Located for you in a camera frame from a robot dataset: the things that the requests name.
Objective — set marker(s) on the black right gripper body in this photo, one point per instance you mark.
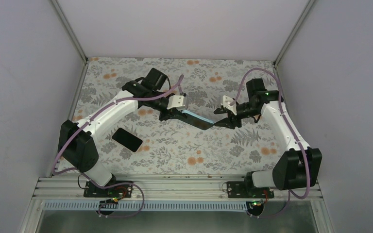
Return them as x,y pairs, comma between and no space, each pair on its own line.
253,112

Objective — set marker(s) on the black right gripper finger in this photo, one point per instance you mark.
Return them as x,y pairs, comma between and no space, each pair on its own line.
229,122
221,110

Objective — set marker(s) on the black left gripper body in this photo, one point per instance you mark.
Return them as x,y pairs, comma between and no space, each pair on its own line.
152,104

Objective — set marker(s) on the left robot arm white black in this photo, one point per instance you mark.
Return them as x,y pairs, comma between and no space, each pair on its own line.
77,140

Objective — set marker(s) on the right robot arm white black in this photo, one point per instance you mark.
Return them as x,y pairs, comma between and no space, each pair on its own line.
299,165

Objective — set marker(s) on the black bare phone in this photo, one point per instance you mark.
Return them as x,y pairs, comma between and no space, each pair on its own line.
127,139

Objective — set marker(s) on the floral patterned table mat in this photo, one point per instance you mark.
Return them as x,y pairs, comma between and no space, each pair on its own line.
172,146

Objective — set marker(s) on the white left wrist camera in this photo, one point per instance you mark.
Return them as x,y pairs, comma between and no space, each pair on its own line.
178,102

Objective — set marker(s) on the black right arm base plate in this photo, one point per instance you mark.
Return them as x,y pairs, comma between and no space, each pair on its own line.
239,190

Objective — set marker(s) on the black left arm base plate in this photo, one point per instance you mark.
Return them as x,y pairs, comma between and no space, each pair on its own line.
123,190

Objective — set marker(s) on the aluminium front rail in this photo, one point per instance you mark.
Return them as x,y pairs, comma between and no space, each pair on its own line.
155,187

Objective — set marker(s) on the white slotted cable duct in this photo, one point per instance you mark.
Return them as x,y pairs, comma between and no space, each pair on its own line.
149,205

